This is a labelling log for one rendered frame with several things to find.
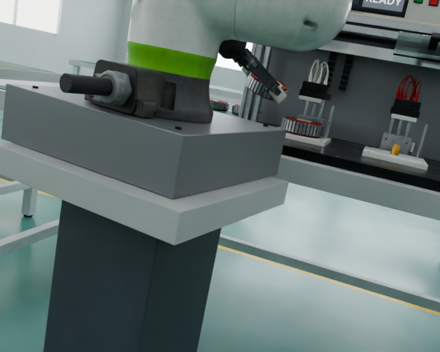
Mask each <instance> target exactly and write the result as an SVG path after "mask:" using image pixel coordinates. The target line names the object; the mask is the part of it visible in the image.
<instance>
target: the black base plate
mask: <svg viewBox="0 0 440 352"><path fill-rule="evenodd" d="M328 138H331V137H328ZM365 146H368V147H373V146H369V145H364V144H360V143H356V142H350V141H347V140H341V139H337V138H332V139H331V142H330V143H329V144H328V145H326V146H325V147H322V146H318V145H312V144H309V143H305V142H300V141H296V140H290V139H287V138H285V140H284V146H283V149H282V153H281V154H282V155H285V156H291V157H294V158H297V159H303V160H306V161H311V162H315V163H320V164H323V165H327V166H332V167H336V168H341V169H345V170H350V171H353V172H357V173H362V174H365V175H371V176H374V177H379V178H383V179H388V180H391V181H394V182H400V183H403V184H409V185H412V186H417V187H420V188H424V189H429V190H433V191H438V192H440V161H436V160H433V159H427V158H423V157H420V156H419V158H422V159H424V160H425V162H426V163H427V165H428V167H427V170H423V169H420V168H414V167H411V166H405V165H401V164H398V163H392V162H389V161H383V160H379V159H374V158H370V157H367V156H362V152H363V150H364V148H365ZM373 148H377V149H379V148H378V147H373Z"/></svg>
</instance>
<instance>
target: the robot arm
mask: <svg viewBox="0 0 440 352"><path fill-rule="evenodd" d="M352 2H353V0H133V5H132V10H131V19H130V26H129V35H128V40H127V48H128V63H127V64H125V63H120V62H116V61H107V60H102V59H99V60H98V61H97V62H96V66H95V69H94V74H93V76H88V75H76V74H70V73H64V74H63V75H62V76H61V77H60V80H59V86H60V89H61V90H62V91H63V92H64V93H71V94H84V95H85V100H87V101H91V102H92V103H95V104H99V105H102V106H105V107H108V108H112V109H114V110H118V111H121V112H125V113H128V114H132V115H136V116H139V117H151V118H153V117H157V118H161V119H169V120H173V121H179V122H189V123H199V124H207V123H211V122H212V118H213V114H214V113H213V110H212V106H211V103H210V78H211V74H212V71H213V69H214V66H215V64H216V62H217V59H218V54H220V55H221V56H222V57H223V58H224V59H232V60H233V61H234V62H235V63H237V64H238V66H239V67H240V68H241V69H242V71H243V72H244V73H245V74H246V76H247V77H248V76H249V74H250V73H253V74H254V75H255V76H256V77H257V78H258V79H259V80H260V81H261V82H262V83H263V84H264V85H265V86H266V92H269V93H270V94H271V96H272V97H273V98H274V99H275V101H276V102H278V104H280V103H281V102H282V101H283V100H284V99H285V98H286V97H287V95H286V93H285V92H284V90H283V89H282V88H281V87H280V86H279V83H278V82H277V81H276V80H275V79H274V78H273V77H272V75H271V74H270V73H269V72H268V71H267V70H266V69H265V67H264V66H263V65H262V64H261V63H260V62H259V60H258V59H257V57H255V56H253V55H252V53H251V51H250V50H249V49H248V48H246V46H247V43H254V44H258V45H264V46H268V47H275V48H279V49H283V50H290V51H294V52H306V51H310V50H315V49H317V48H320V47H322V46H324V45H325V44H327V43H329V42H330V41H331V40H332V39H333V38H334V37H336V36H337V34H338V33H339V32H340V31H341V30H342V29H343V27H344V25H345V24H346V22H347V19H348V18H349V15H350V12H351V7H352Z"/></svg>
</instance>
